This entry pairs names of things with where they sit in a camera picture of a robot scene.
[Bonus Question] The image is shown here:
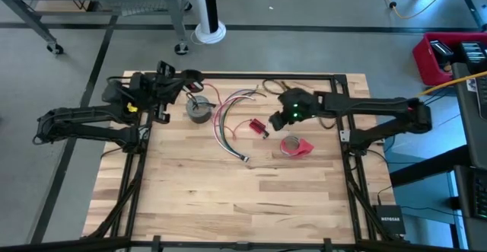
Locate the white pole with round base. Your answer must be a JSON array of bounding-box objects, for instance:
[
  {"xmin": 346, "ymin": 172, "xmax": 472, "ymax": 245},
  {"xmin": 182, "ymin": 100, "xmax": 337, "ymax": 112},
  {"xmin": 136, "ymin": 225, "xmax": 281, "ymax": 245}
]
[{"xmin": 189, "ymin": 0, "xmax": 228, "ymax": 46}]

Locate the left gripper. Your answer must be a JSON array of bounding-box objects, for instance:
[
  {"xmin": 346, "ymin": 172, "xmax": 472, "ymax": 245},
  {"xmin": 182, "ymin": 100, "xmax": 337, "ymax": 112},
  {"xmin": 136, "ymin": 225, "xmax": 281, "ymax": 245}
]
[{"xmin": 151, "ymin": 60, "xmax": 205, "ymax": 125}]

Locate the keyboard with coloured lights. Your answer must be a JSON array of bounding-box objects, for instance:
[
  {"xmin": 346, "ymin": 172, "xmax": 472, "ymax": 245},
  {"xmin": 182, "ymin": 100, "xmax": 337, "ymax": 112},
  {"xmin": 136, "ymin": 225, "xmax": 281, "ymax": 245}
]
[{"xmin": 473, "ymin": 167, "xmax": 487, "ymax": 221}]

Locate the small black device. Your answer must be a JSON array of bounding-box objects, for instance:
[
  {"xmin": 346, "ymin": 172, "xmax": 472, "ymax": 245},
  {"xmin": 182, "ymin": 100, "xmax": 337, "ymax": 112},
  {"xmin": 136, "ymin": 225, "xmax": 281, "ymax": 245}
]
[{"xmin": 429, "ymin": 40, "xmax": 455, "ymax": 65}]

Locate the red ribbed block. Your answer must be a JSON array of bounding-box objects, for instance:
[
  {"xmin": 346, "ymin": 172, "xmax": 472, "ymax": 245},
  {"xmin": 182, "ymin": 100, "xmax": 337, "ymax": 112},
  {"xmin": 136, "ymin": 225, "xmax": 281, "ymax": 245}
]
[{"xmin": 249, "ymin": 119, "xmax": 266, "ymax": 135}]

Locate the black network switch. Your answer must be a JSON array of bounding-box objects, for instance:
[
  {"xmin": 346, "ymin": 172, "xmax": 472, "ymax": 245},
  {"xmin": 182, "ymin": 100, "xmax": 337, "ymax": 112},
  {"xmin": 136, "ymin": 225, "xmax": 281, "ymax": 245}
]
[{"xmin": 371, "ymin": 204, "xmax": 407, "ymax": 236}]

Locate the black rig bar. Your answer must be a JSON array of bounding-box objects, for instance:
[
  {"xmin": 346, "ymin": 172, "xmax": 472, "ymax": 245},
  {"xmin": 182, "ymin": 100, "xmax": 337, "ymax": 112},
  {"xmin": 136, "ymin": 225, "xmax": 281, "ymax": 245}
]
[{"xmin": 0, "ymin": 236, "xmax": 487, "ymax": 252}]

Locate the red plastic bin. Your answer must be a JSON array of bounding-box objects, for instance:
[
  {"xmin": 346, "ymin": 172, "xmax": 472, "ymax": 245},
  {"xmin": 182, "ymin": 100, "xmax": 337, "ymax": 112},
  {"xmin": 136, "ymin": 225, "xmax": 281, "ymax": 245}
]
[{"xmin": 412, "ymin": 31, "xmax": 487, "ymax": 88}]

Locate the multicolour wire harness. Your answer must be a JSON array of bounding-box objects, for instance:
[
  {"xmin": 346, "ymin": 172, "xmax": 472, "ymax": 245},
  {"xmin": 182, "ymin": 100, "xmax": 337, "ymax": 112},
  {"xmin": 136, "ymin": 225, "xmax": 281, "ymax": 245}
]
[{"xmin": 212, "ymin": 88, "xmax": 268, "ymax": 163}]

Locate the red tape dispenser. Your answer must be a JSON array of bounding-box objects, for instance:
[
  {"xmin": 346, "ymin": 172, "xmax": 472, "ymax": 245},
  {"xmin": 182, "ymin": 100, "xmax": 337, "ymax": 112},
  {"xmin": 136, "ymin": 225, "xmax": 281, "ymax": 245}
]
[{"xmin": 279, "ymin": 135, "xmax": 315, "ymax": 160}]

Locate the clear packing tape roll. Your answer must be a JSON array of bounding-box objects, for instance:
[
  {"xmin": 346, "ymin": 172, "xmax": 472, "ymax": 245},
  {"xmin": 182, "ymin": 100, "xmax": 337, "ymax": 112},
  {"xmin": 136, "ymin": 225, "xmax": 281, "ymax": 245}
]
[{"xmin": 280, "ymin": 135, "xmax": 302, "ymax": 157}]

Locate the large black device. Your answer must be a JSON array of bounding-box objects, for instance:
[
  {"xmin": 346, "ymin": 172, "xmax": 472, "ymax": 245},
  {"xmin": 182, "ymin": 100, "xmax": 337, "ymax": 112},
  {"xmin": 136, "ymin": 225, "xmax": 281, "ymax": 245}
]
[{"xmin": 457, "ymin": 40, "xmax": 487, "ymax": 75}]

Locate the black desk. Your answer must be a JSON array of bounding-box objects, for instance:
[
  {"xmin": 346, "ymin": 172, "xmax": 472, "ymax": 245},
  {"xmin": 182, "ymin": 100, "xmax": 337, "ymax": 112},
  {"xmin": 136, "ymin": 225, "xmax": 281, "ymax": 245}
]
[{"xmin": 388, "ymin": 62, "xmax": 487, "ymax": 252}]

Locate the yellow hanging cord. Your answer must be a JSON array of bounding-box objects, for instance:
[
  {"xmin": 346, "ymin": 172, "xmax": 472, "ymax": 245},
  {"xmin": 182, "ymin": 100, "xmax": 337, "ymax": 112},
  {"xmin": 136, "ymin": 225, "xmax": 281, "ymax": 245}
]
[{"xmin": 416, "ymin": 70, "xmax": 487, "ymax": 97}]

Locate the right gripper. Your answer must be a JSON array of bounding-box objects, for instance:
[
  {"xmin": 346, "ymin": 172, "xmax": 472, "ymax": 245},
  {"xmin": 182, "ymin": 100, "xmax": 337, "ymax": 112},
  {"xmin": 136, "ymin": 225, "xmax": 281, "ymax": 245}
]
[{"xmin": 269, "ymin": 88, "xmax": 326, "ymax": 132}]

